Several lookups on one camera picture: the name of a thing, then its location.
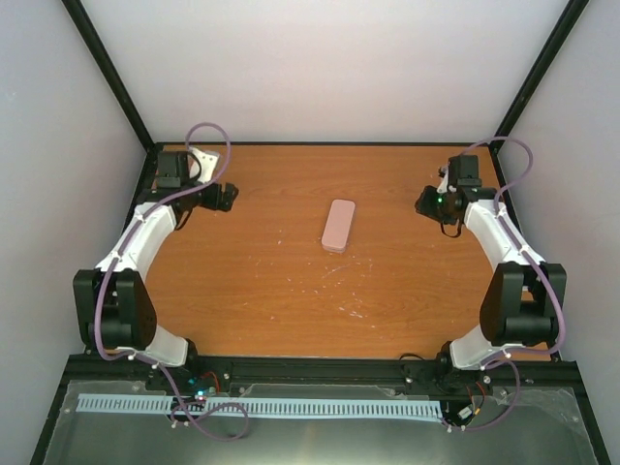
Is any metal base plate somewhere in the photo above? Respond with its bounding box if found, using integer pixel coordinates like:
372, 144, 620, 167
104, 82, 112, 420
63, 383, 596, 464

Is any pink glasses case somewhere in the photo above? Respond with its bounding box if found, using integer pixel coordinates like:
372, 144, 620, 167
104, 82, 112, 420
321, 200, 356, 253

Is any black aluminium frame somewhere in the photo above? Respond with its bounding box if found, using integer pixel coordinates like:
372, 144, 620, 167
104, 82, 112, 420
31, 1, 610, 464

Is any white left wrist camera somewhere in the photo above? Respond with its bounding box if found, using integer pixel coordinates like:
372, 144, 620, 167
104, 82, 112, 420
188, 146, 220, 184

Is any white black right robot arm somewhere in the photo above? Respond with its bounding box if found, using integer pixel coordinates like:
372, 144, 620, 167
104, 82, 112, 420
415, 154, 567, 384

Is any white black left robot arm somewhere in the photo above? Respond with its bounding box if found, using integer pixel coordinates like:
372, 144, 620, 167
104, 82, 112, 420
73, 146, 238, 390

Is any light blue slotted cable duct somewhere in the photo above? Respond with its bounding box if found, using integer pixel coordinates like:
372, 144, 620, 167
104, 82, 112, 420
75, 393, 443, 422

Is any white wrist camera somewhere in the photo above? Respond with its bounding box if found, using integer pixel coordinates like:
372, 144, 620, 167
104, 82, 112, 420
188, 146, 220, 184
437, 165, 454, 194

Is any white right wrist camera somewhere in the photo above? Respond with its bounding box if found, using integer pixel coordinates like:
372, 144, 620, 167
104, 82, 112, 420
437, 165, 454, 194

